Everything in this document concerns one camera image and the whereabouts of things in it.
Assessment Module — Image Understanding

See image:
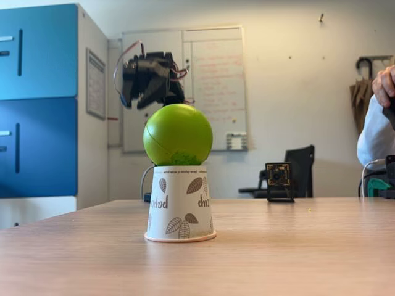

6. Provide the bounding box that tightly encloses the green foam ball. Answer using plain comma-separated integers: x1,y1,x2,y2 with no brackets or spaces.
143,103,214,168

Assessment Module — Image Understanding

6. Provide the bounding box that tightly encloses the white sleeved forearm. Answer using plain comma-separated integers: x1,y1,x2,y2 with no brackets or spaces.
356,94,395,169

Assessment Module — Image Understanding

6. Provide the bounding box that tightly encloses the leaf print paper cup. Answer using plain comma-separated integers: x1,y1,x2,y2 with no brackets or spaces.
144,165,217,244

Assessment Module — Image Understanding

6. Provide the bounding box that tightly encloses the person's hand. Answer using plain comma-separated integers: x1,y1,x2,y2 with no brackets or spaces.
371,64,395,107

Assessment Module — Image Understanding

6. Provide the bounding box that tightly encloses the framed notice sheet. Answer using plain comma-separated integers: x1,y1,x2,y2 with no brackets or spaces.
85,47,107,120

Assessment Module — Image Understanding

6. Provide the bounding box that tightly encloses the blue locker cabinet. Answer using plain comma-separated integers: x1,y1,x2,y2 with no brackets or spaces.
0,3,109,231

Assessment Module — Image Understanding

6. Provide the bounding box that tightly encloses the light blue cabinet door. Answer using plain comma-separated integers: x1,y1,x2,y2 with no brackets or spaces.
0,3,78,101

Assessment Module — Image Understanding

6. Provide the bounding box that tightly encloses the dark blue cabinet door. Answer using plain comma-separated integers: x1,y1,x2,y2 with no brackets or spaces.
0,97,78,199

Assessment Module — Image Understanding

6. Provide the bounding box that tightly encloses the black webcam on stand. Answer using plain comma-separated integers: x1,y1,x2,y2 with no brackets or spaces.
265,162,296,204

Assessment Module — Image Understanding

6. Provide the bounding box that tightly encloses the black office chair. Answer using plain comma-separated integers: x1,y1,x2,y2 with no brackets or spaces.
238,144,315,199

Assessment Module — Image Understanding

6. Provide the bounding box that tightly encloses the brown folded umbrella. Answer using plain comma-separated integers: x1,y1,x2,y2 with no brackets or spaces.
349,57,390,138

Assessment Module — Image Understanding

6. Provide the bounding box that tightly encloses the green table clamp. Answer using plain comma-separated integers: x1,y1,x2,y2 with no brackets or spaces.
367,178,391,199

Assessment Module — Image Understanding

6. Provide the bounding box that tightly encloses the robot arm servo cable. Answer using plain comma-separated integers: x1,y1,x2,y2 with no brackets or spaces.
112,40,146,106

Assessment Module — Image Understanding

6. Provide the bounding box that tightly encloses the wall whiteboard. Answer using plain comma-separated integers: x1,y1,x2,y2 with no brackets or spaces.
121,27,249,154

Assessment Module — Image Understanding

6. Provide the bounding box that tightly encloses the grey power cable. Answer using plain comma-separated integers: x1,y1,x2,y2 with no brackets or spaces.
139,165,154,202

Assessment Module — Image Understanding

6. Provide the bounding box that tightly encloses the white charging cable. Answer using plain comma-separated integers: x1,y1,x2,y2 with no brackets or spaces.
360,159,386,199

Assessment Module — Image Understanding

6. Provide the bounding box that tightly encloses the wall coat rack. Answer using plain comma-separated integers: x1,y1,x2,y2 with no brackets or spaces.
357,55,394,63

